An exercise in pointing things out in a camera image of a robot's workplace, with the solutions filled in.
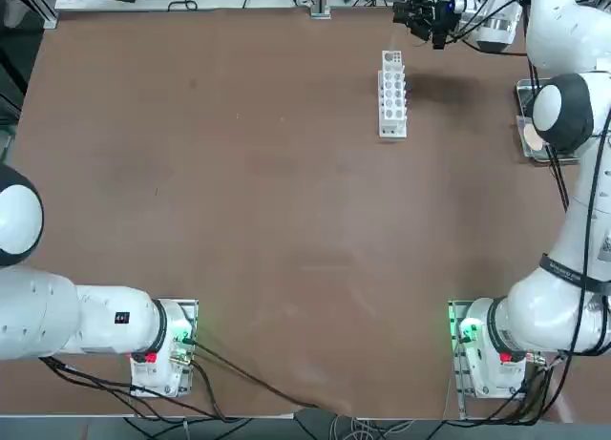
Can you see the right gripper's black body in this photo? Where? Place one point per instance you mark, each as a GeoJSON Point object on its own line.
{"type": "Point", "coordinates": [446, 22]}

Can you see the clear glass stirring rod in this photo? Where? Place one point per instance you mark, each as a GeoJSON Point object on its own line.
{"type": "Point", "coordinates": [392, 41]}

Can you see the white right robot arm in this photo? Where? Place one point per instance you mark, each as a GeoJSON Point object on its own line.
{"type": "Point", "coordinates": [563, 25]}

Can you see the aluminium corner rail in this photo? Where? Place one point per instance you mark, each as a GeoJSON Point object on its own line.
{"type": "Point", "coordinates": [50, 20]}

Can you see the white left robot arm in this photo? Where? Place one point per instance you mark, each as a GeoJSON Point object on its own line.
{"type": "Point", "coordinates": [38, 316]}

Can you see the white test tube rack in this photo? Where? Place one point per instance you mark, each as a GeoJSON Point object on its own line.
{"type": "Point", "coordinates": [393, 130]}

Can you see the stainless steel tray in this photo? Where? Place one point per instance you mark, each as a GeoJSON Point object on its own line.
{"type": "Point", "coordinates": [522, 96]}

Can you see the aluminium profile post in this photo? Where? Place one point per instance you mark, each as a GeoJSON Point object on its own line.
{"type": "Point", "coordinates": [321, 1]}

